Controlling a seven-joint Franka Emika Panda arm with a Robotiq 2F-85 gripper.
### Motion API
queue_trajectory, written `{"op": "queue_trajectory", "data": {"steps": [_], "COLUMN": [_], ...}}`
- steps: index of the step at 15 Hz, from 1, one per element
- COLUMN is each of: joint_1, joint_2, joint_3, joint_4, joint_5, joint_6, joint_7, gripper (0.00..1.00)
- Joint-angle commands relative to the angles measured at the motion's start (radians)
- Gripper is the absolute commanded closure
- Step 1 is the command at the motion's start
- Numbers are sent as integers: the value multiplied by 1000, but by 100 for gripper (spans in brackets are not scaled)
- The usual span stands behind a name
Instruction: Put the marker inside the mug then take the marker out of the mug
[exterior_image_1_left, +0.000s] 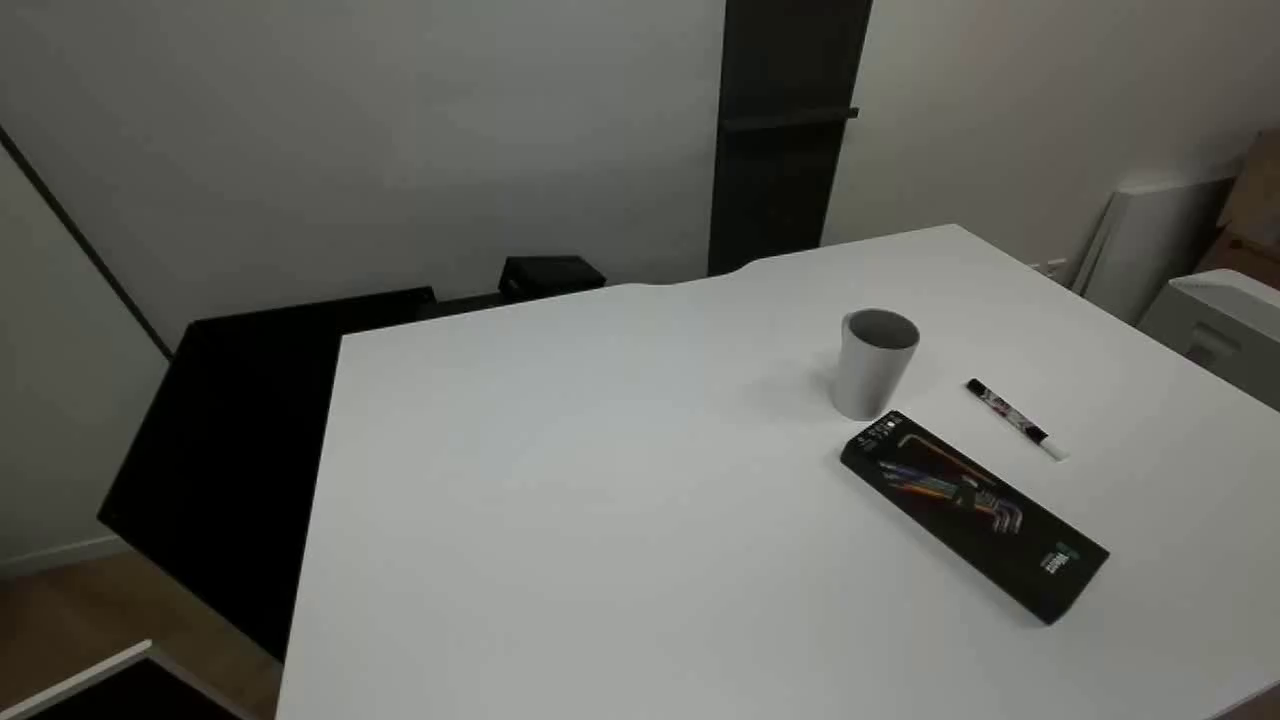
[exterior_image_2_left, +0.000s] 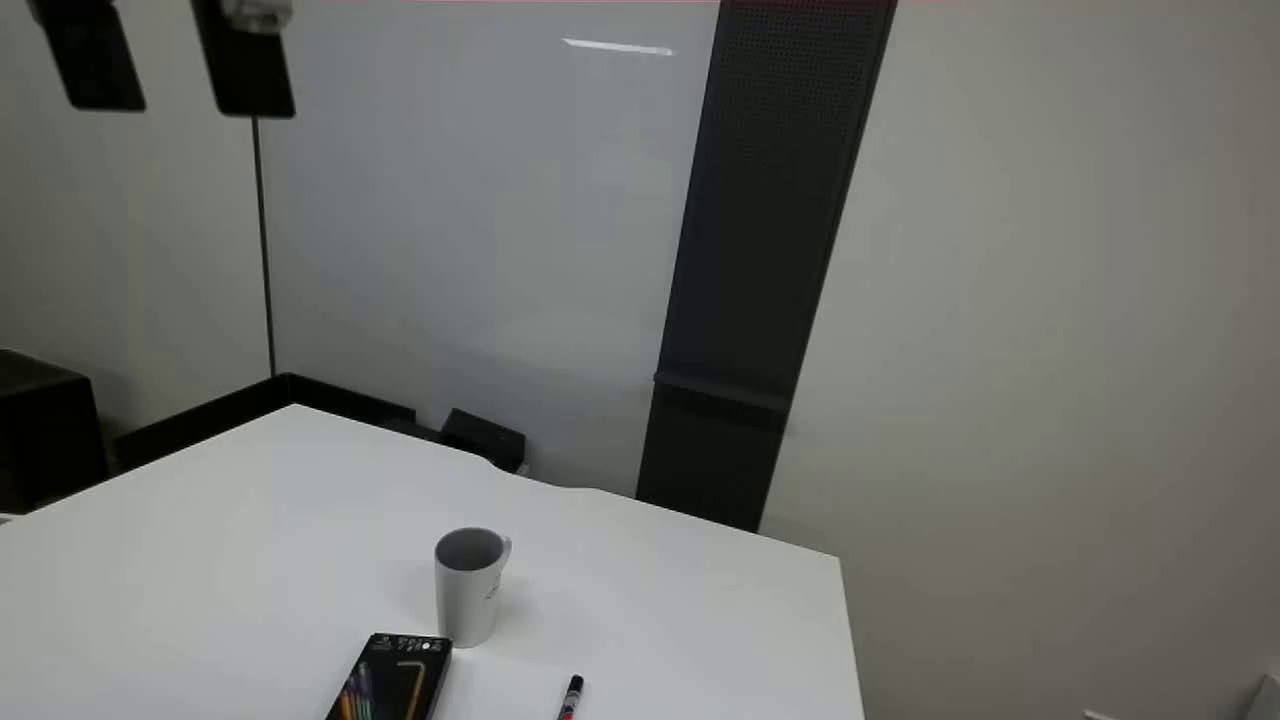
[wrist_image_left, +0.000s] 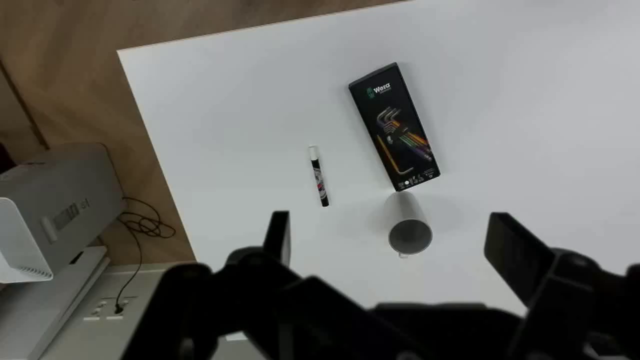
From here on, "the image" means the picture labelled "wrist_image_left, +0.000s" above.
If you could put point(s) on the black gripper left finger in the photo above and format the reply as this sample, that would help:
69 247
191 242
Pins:
276 242

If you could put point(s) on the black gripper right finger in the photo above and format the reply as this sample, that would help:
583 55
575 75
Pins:
517 254

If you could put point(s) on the black and white marker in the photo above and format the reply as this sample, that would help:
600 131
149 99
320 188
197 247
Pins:
319 176

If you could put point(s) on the black hex key set box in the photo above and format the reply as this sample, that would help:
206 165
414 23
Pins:
392 122

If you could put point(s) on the white mug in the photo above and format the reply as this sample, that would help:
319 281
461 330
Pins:
409 231

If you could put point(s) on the white printer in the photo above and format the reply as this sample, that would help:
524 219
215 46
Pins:
53 207

